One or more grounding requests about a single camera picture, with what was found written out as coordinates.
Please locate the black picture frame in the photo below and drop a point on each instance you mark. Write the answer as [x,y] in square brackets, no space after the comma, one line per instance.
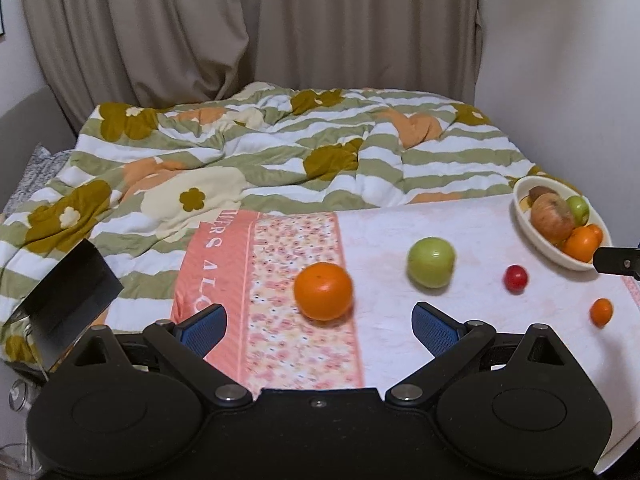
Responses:
[1,10]

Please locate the medium orange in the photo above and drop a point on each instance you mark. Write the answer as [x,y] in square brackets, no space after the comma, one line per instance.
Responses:
[581,245]

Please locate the grey headboard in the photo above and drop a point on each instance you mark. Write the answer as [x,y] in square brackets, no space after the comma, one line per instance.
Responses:
[30,120]

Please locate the grey patterned pillow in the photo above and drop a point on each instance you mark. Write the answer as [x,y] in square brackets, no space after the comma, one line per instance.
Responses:
[35,170]

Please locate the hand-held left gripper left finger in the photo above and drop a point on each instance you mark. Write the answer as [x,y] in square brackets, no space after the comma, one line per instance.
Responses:
[205,328]

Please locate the brown kiwi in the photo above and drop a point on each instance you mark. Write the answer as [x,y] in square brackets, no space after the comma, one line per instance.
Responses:
[540,192]

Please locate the black cardboard box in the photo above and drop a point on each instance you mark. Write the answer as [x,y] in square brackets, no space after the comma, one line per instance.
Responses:
[70,290]

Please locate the floral striped blanket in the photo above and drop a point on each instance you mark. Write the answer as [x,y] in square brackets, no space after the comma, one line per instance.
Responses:
[250,130]

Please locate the large orange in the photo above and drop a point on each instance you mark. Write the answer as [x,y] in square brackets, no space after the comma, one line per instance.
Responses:
[322,291]

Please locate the small green apple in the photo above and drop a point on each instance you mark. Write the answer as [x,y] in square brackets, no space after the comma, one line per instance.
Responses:
[431,262]

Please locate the wrinkled red-yellow apple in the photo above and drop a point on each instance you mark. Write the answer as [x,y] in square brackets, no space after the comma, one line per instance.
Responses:
[550,217]

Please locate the small tangerine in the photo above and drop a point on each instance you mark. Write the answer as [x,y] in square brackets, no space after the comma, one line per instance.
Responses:
[601,312]
[596,232]

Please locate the red plum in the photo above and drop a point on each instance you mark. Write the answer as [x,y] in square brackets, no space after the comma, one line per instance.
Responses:
[515,278]

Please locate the pink floral tablecloth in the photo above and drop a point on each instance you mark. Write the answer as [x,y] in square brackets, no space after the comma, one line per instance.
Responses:
[475,225]

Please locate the large green apple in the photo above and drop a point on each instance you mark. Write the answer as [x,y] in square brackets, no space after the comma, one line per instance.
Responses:
[579,209]

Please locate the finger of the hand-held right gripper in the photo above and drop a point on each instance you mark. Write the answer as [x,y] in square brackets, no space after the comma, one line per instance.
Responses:
[617,261]

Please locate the cream bowl with bear print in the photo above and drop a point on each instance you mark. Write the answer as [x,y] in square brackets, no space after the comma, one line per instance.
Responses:
[525,230]

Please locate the beige curtain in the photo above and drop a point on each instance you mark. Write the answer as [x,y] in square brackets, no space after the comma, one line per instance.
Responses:
[300,25]

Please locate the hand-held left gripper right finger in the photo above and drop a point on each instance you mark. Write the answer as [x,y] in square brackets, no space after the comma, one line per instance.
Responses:
[432,331]

